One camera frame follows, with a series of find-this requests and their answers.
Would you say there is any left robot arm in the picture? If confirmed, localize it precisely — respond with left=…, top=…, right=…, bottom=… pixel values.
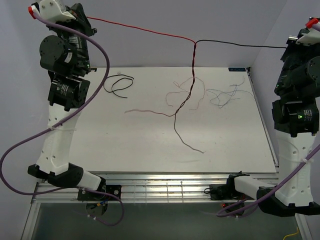
left=27, top=26, right=106, bottom=200

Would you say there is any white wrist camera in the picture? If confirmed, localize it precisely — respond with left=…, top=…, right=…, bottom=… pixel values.
left=296, top=17, right=320, bottom=46
left=28, top=0, right=76, bottom=23

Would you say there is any short black cable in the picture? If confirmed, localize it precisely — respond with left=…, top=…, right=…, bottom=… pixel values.
left=103, top=73, right=135, bottom=99

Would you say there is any red cable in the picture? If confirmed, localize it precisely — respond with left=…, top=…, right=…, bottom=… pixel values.
left=86, top=16, right=206, bottom=154

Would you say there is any red-white twisted thin wire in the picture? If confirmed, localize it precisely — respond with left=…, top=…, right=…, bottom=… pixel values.
left=124, top=76, right=206, bottom=118

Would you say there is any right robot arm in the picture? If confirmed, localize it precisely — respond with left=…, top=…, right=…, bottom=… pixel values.
left=225, top=18, right=320, bottom=217

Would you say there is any aluminium frame rail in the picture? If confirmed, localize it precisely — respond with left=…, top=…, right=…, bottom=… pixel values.
left=22, top=173, right=312, bottom=240

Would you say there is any blue corner label right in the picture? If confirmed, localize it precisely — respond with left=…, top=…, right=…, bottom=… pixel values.
left=228, top=67, right=246, bottom=72

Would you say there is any long black cable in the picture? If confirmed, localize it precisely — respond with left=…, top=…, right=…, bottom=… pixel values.
left=173, top=39, right=288, bottom=153

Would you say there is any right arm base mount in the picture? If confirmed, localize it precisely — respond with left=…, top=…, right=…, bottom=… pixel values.
left=203, top=184, right=247, bottom=217

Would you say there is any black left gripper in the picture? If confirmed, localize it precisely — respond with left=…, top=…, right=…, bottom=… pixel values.
left=43, top=3, right=95, bottom=75

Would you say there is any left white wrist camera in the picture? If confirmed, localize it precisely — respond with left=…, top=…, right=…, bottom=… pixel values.
left=28, top=0, right=76, bottom=23

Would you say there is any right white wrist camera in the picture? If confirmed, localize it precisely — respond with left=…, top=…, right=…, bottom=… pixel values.
left=296, top=17, right=320, bottom=46

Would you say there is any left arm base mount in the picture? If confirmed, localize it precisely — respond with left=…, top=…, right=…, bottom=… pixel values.
left=76, top=185, right=122, bottom=217

